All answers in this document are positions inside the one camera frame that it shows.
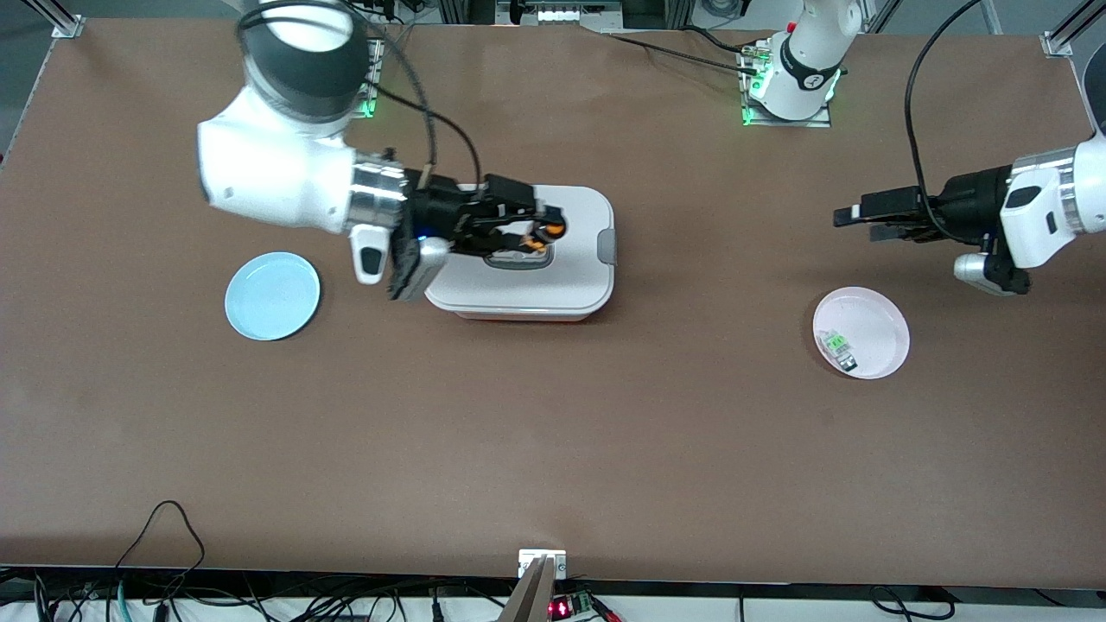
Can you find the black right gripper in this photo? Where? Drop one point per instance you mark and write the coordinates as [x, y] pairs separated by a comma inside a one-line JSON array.
[[435, 210]]

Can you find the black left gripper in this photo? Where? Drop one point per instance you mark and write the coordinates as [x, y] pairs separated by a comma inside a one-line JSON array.
[[973, 201]]

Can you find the orange black switch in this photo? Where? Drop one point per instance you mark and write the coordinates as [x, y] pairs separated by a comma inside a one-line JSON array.
[[553, 230]]

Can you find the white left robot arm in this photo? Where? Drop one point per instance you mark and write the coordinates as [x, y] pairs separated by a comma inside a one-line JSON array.
[[1045, 207]]

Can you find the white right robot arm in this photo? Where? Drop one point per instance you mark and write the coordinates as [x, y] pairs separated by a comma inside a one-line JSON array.
[[276, 173]]

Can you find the white lidded plastic box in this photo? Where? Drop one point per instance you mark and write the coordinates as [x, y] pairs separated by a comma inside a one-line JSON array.
[[579, 276]]

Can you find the pink plate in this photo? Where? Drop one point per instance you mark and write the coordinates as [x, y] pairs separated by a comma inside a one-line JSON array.
[[873, 328]]

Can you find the light blue plate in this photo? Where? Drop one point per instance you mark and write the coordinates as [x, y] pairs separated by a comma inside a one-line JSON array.
[[272, 296]]

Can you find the red LED display board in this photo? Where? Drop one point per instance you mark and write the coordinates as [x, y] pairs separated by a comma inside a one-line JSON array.
[[563, 608]]

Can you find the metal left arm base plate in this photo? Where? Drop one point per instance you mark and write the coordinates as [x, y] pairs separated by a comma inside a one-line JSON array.
[[825, 121]]

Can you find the green clear switch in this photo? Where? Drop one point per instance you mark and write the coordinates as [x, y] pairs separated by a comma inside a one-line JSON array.
[[836, 346]]

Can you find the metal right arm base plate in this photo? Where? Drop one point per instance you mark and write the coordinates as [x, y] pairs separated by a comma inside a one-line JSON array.
[[376, 69]]

